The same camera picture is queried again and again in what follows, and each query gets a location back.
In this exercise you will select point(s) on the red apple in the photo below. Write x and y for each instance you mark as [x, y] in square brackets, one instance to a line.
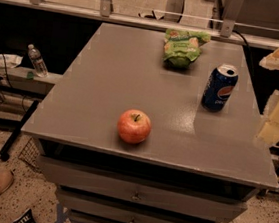
[134, 126]

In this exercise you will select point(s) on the blue pepsi can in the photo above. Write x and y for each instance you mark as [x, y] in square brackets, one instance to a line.
[219, 87]

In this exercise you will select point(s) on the green chip bag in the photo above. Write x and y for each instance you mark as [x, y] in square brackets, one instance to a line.
[182, 47]

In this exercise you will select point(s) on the grey drawer cabinet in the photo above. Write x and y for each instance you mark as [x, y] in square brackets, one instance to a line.
[195, 166]

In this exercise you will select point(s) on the clear plastic water bottle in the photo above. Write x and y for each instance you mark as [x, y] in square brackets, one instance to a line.
[37, 61]

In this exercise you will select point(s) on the white crumpled cloth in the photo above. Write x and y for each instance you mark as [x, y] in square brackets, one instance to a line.
[9, 61]

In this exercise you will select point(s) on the black printed packet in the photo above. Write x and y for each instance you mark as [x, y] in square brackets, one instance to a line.
[27, 217]

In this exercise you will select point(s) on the black metal leg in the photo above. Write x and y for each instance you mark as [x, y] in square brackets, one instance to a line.
[4, 151]

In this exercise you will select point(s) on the wire mesh basket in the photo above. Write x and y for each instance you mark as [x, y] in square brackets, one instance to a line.
[29, 154]

